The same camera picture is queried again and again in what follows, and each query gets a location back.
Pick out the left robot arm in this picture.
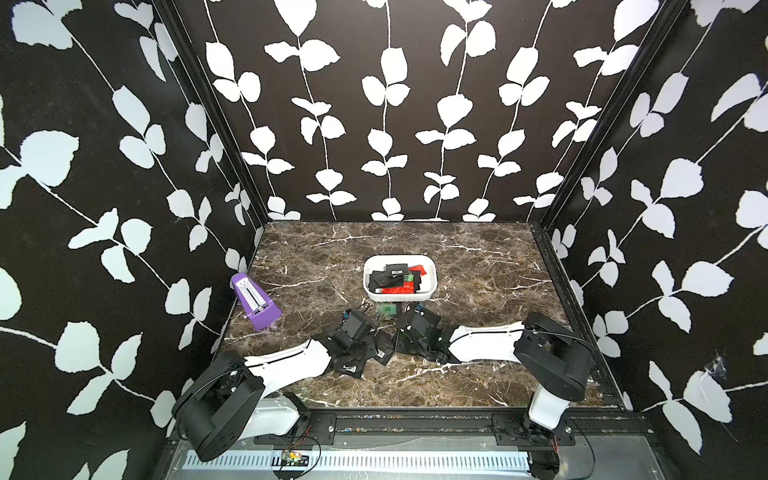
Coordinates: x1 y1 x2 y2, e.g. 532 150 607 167
172 310 393 461

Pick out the large red tea bag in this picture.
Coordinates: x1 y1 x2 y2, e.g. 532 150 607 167
409 265 427 276

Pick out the purple metronome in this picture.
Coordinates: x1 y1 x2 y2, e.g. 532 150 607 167
231 273 283 331

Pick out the white perforated strip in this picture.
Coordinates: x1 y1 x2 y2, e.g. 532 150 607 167
182 450 531 475

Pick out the white storage box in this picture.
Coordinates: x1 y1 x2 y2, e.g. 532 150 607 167
362 254 438 303

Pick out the black tea bag top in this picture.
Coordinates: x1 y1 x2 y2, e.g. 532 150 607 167
367 263 410 293

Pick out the black tea bag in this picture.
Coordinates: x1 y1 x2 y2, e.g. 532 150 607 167
373 336 395 366
337 359 367 379
367 263 410 293

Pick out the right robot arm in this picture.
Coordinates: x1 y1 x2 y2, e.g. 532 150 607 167
395 303 596 431

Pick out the small circuit board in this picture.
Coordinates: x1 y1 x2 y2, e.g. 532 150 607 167
276 450 310 470

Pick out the small red tea bag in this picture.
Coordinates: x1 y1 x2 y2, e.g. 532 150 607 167
377 282 416 295

